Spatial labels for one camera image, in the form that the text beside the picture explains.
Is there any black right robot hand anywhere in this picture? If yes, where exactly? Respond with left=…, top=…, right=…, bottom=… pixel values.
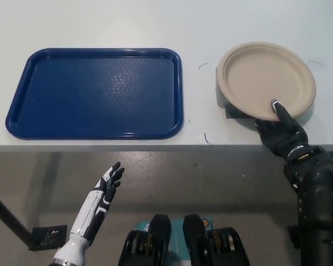
left=254, top=99, right=309, bottom=162

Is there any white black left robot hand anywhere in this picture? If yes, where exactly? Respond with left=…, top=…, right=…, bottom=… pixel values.
left=68, top=162, right=125, bottom=247

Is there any beige round paper plate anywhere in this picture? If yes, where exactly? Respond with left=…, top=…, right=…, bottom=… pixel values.
left=216, top=41, right=317, bottom=122

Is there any blue plastic serving tray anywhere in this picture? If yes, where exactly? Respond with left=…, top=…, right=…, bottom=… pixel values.
left=5, top=47, right=184, bottom=140

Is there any black table leg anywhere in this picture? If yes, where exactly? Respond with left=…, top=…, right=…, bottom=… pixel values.
left=0, top=187, right=36, bottom=246

